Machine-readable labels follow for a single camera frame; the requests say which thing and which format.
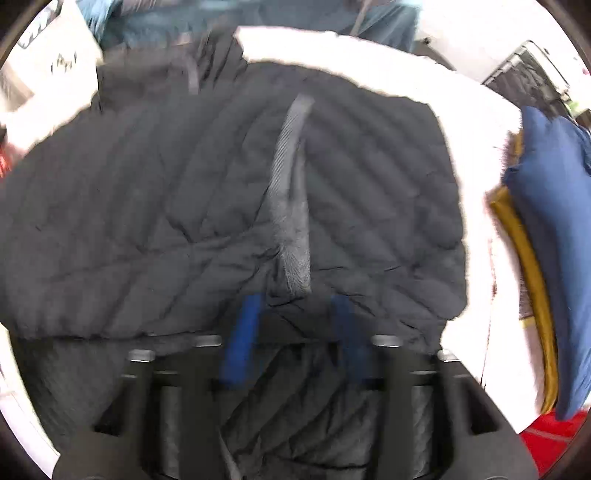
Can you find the navy blue folded cloth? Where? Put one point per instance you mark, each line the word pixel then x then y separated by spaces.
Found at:
pixel 554 207

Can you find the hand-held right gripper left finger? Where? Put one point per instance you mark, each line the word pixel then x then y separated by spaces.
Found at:
pixel 242 337

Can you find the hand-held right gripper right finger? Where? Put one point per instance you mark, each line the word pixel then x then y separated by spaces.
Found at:
pixel 348 337

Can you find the bed with teal skirt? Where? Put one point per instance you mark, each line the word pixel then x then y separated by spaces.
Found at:
pixel 277 18

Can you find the black quilted jacket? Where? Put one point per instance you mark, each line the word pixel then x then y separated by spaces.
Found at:
pixel 161 207

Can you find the pink dotted blanket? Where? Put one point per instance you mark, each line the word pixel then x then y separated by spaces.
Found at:
pixel 461 115

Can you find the mustard yellow cloth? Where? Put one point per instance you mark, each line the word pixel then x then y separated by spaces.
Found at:
pixel 531 277

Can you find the white slanted pole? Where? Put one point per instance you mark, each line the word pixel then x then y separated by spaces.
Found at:
pixel 361 16

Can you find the white standing machine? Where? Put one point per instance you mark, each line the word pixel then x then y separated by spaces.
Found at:
pixel 46 50

